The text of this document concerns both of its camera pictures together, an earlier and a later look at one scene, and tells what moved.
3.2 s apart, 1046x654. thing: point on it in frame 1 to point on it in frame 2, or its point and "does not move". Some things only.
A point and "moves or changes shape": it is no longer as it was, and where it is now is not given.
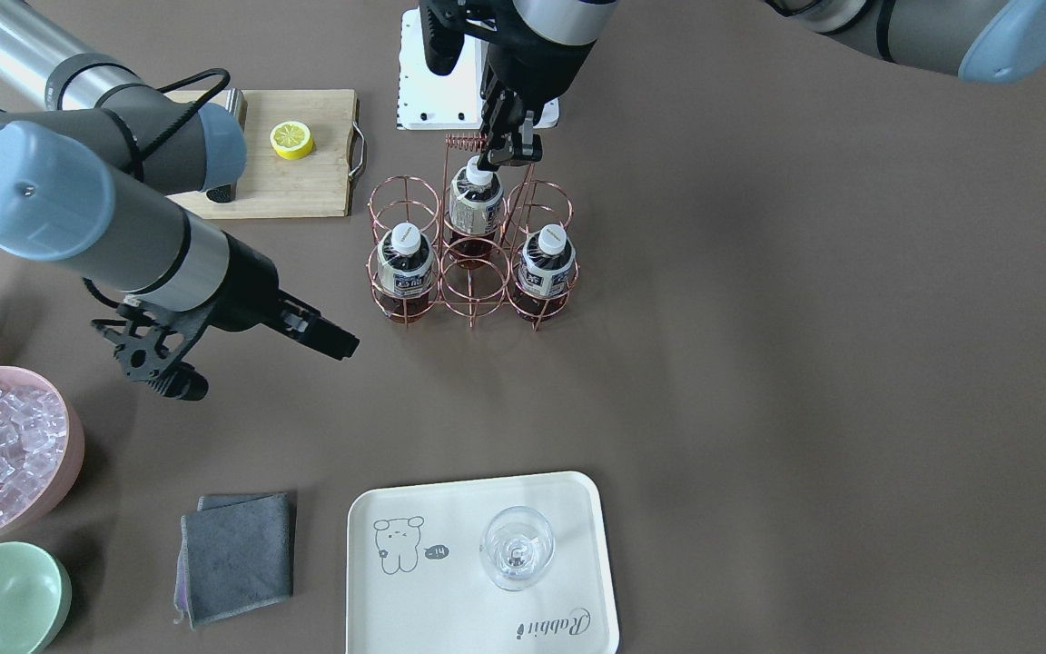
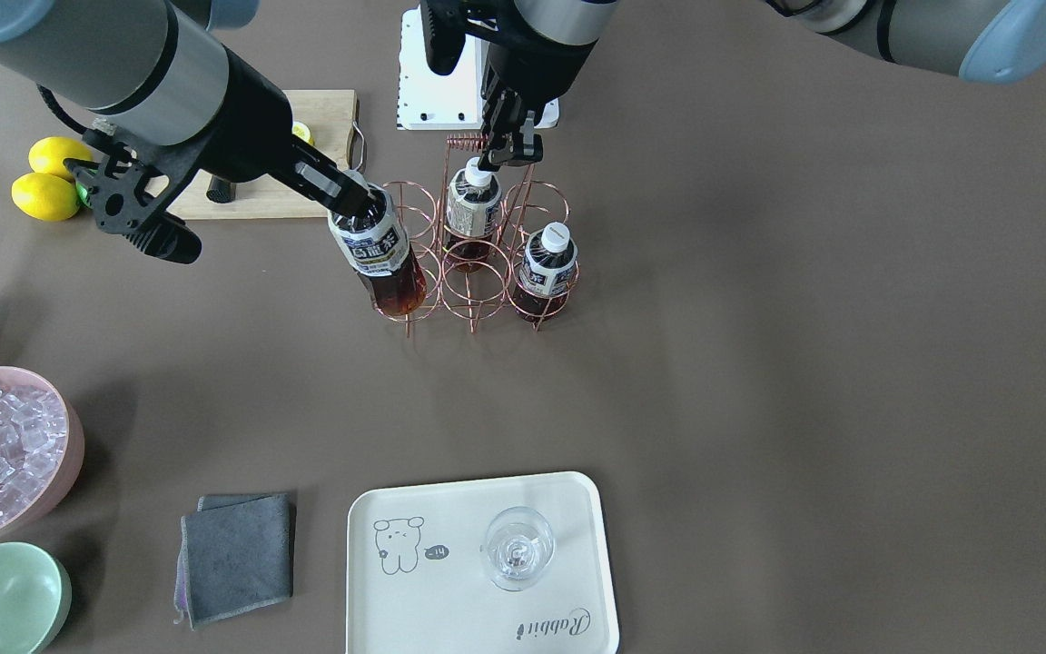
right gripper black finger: [307, 324] to [318, 175]
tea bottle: [546, 273] does not move
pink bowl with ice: [12, 446] does not move
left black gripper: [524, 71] does not move
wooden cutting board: [303, 147] does not move
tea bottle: [405, 260] moves or changes shape
